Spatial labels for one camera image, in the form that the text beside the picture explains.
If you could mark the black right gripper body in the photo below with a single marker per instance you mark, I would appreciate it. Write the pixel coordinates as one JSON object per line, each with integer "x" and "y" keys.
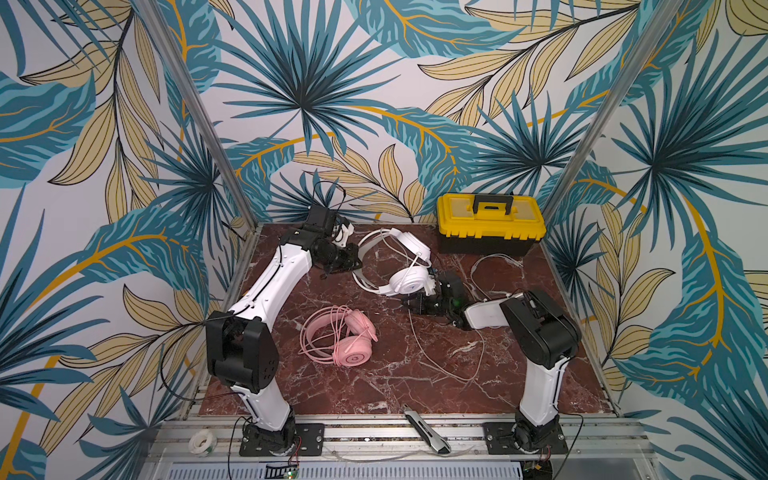
{"x": 430, "y": 301}

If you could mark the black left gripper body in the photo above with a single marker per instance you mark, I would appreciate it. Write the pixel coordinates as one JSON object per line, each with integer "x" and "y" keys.
{"x": 339, "y": 258}

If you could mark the white grey headphones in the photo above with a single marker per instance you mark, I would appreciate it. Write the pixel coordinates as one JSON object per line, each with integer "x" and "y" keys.
{"x": 414, "y": 275}

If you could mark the pink headphones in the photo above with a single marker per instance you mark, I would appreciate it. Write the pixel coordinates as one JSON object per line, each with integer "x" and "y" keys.
{"x": 338, "y": 335}

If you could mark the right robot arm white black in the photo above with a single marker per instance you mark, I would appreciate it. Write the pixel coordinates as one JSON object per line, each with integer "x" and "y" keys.
{"x": 544, "y": 332}

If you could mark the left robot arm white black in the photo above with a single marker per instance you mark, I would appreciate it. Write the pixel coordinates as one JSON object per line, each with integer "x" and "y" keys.
{"x": 241, "y": 352}

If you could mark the yellow black toolbox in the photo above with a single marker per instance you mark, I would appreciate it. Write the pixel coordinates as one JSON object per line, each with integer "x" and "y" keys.
{"x": 485, "y": 224}

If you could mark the grey utility knife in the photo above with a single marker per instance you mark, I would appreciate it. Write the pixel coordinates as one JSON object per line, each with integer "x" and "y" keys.
{"x": 435, "y": 441}

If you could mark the white tape roll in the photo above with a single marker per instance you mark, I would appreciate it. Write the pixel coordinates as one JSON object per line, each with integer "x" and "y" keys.
{"x": 202, "y": 443}

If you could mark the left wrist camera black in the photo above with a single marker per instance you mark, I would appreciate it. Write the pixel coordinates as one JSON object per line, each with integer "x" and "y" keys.
{"x": 329, "y": 224}

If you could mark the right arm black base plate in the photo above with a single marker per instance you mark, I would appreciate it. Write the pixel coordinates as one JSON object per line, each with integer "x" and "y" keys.
{"x": 506, "y": 438}

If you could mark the aluminium front rail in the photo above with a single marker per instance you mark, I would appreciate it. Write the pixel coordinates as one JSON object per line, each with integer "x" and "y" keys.
{"x": 388, "y": 447}

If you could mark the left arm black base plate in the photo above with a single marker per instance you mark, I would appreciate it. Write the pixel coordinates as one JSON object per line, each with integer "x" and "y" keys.
{"x": 304, "y": 439}

